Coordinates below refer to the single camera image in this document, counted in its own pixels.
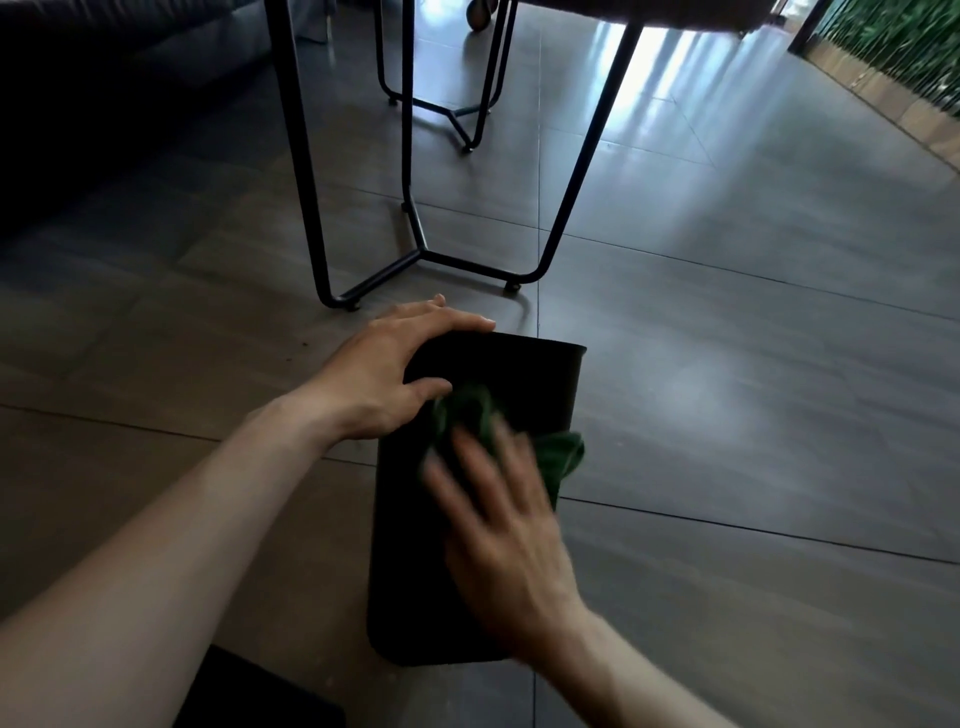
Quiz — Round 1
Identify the person's right hand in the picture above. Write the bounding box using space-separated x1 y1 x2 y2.
421 420 595 665

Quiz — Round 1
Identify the person's left hand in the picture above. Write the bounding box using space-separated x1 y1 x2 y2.
311 294 498 444

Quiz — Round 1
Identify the green cleaning cloth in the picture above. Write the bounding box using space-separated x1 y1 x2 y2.
429 384 587 513

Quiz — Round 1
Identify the black plastic waste bin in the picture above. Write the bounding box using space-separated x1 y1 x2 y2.
366 330 588 667

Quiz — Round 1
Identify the person's left forearm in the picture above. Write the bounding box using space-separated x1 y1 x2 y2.
0 388 354 728

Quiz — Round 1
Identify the person's right forearm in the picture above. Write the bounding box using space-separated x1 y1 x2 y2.
525 603 740 728

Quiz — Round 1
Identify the black flat lid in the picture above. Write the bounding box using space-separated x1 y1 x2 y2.
172 643 348 728

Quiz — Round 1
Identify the dark table top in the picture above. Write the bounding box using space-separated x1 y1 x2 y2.
516 0 790 37

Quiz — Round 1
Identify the dark sofa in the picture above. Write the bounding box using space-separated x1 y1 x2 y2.
0 0 320 235

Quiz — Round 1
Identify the wooden planter box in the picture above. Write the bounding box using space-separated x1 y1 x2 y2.
787 33 960 172

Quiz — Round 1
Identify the black metal side table frame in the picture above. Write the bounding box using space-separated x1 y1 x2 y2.
372 0 520 156

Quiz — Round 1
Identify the green plant wall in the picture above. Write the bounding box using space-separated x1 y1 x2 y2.
816 0 960 117

